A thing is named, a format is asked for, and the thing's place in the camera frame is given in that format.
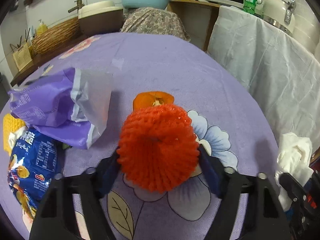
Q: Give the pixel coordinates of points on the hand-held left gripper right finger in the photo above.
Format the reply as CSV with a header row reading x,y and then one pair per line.
x,y
210,173

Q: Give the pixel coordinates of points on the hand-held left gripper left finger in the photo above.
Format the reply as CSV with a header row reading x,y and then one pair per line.
x,y
109,173

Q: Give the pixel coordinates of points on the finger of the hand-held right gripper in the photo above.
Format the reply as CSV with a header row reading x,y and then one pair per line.
x,y
290,183

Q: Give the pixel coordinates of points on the white tissue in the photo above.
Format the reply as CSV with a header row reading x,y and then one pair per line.
x,y
292,152

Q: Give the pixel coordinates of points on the red foam fruit net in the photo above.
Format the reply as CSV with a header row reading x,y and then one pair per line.
x,y
157,150

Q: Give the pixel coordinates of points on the blue snack bag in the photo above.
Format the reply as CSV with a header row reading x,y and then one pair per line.
x,y
32,165

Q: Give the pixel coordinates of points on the purple plastic bag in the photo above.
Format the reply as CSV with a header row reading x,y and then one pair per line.
x,y
47,100

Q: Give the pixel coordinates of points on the yellow foam fruit net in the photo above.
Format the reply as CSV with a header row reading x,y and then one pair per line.
x,y
12,130

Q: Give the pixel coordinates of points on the purple floral tablecloth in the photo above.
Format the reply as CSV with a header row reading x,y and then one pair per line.
x,y
160,70

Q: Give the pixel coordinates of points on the white cloth cover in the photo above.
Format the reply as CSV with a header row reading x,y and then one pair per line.
x,y
270,67

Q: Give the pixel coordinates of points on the wooden desk calendar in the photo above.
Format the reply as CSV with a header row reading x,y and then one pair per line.
x,y
22,57

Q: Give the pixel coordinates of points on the wicker basket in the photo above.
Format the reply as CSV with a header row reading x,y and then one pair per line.
x,y
57,37

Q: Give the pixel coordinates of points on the white wrapped bundle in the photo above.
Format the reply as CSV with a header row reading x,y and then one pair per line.
x,y
306,35

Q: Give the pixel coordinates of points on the small wooden cabinet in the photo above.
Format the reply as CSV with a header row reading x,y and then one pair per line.
x,y
195,22

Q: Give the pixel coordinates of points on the brown pot with cream lid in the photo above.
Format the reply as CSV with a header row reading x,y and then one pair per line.
x,y
100,17

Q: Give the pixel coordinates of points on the grey paisley cloth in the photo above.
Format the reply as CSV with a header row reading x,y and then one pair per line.
x,y
152,22

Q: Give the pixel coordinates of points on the yellow soap bottle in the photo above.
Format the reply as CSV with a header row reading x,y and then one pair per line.
x,y
41,28

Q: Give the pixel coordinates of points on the brass faucet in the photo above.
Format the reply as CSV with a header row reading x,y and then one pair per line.
x,y
76,6

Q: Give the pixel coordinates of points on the green plastic bottle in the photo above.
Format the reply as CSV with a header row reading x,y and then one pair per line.
x,y
250,2

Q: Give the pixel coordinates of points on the white electric kettle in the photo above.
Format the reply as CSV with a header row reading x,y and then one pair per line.
x,y
276,7

